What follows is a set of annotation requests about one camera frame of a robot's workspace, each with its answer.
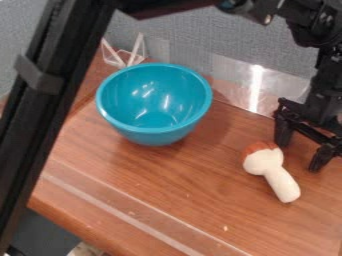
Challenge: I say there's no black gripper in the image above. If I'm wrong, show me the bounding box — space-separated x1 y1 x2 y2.
274 89 342 172

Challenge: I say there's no white plush mushroom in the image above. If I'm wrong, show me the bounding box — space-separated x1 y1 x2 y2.
241 142 300 203

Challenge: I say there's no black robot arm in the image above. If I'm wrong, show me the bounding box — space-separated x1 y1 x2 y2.
0 0 342 256

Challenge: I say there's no blue plastic bowl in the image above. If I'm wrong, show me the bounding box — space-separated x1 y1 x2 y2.
95 63 213 146

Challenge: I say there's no clear acrylic back barrier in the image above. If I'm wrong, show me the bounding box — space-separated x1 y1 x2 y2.
145 37 308 117

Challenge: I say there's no clear acrylic barrier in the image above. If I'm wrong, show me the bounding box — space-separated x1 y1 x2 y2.
41 174 251 256
145 37 308 117

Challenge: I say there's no clear acrylic front barrier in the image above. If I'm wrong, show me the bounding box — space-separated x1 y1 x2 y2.
41 174 251 256

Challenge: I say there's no clear acrylic corner bracket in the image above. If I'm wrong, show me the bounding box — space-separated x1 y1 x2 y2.
100 33 147 69

